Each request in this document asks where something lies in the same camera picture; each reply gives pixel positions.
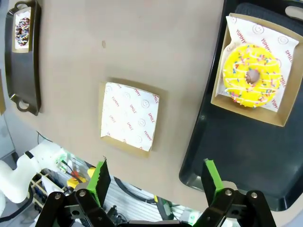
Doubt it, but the dark brown serving tray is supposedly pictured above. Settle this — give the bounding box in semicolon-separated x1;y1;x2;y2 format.
4;0;43;116

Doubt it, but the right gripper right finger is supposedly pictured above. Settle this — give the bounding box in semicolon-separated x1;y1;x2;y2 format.
193;158;277;227

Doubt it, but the wooden parts rack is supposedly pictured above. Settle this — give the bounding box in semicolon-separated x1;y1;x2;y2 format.
29;169;71;213

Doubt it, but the black plastic tray with handles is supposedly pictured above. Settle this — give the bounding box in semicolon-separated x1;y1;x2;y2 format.
178;0;303;212

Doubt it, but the grey ribbed metal panel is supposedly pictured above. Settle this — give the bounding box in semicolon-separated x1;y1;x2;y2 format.
104;176;204;224

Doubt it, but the chocolate donut with purple sprinkles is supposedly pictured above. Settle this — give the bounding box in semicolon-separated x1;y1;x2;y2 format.
15;17;31;47

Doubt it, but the green black electronic device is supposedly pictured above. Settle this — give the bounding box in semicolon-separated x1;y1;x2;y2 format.
153;195;177;222

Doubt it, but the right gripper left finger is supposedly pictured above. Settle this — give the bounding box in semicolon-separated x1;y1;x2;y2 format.
34;156;116;227

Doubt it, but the yellow glazed sprinkle donut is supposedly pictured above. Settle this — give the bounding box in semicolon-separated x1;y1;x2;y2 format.
221;44;284;109

